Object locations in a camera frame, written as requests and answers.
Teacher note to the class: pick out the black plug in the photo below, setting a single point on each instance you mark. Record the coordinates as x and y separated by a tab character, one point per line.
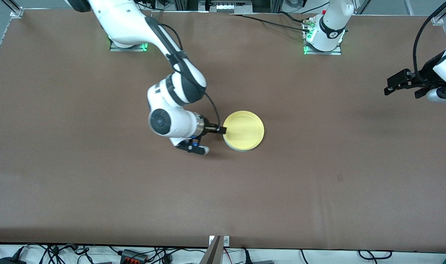
246	256

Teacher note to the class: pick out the grey terminal block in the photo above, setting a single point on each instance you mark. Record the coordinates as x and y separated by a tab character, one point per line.
230	6

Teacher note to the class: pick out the black power adapter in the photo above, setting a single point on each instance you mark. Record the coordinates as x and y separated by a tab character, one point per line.
11	260

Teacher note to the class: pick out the yellow round plate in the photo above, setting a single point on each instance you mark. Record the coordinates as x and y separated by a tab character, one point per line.
243	130

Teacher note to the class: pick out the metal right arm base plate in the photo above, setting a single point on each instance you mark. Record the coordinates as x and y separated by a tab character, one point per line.
146	47

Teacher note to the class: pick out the black orange power strip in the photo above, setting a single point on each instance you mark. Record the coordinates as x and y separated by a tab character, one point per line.
133	256

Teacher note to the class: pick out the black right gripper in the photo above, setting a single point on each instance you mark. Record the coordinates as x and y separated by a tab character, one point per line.
208	128

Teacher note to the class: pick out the small white bracket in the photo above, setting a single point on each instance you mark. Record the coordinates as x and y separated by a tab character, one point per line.
211	240
226	240

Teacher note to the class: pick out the metal table corner bracket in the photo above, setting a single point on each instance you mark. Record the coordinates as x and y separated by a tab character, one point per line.
16	13
437	19

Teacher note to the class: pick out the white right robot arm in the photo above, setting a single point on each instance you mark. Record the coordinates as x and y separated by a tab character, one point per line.
123	22

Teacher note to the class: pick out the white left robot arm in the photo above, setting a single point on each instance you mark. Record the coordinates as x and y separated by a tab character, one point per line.
329	29

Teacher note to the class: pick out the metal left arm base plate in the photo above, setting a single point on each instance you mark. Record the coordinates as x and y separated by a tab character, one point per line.
338	51

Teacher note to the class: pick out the grey camera mount pole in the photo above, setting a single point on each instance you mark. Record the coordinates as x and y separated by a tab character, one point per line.
212	255

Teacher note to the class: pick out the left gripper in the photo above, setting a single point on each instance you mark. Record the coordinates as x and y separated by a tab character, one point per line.
419	81

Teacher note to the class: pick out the pale green round plate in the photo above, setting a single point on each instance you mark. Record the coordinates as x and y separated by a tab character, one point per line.
245	150

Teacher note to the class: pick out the aluminium frame profile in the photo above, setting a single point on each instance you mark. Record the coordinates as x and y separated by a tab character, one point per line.
186	4

